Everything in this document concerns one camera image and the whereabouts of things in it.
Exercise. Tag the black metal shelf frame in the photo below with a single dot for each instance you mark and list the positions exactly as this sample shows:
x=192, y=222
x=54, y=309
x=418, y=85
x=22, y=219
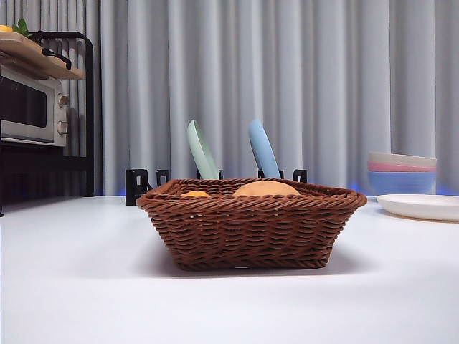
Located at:
x=89, y=107

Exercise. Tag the pink bowl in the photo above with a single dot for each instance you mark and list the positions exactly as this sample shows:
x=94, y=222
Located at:
x=394, y=166

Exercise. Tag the yellow toy fruit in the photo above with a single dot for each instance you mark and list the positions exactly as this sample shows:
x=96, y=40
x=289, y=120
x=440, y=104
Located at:
x=4, y=28

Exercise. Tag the tan toy potato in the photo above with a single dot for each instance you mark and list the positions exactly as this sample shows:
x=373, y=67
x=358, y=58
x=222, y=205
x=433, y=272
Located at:
x=267, y=188

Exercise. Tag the orange toy corn cob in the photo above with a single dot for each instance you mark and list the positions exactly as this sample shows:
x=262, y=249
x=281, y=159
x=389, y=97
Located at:
x=195, y=194

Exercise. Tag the grey pleated curtain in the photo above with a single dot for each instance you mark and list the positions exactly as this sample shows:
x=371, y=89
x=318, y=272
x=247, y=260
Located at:
x=322, y=71

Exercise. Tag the blue bowl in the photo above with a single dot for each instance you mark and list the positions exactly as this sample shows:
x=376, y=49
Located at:
x=401, y=182

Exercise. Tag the white plate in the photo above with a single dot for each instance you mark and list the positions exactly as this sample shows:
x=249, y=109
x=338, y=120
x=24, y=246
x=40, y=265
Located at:
x=419, y=206

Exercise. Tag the brown wicker basket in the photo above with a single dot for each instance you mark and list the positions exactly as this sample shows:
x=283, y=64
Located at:
x=251, y=233

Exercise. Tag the pale blue plate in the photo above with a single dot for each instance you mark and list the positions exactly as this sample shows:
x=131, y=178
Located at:
x=263, y=150

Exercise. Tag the black plate rack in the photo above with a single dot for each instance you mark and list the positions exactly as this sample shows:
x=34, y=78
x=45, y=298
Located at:
x=135, y=182

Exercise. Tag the green toy leaves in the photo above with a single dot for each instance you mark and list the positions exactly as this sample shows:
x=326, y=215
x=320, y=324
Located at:
x=21, y=27

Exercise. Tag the pale green plate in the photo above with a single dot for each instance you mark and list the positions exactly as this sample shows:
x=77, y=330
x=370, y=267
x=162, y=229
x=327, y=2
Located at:
x=201, y=154

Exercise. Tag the silver toaster oven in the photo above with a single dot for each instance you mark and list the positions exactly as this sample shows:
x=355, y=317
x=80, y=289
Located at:
x=32, y=109

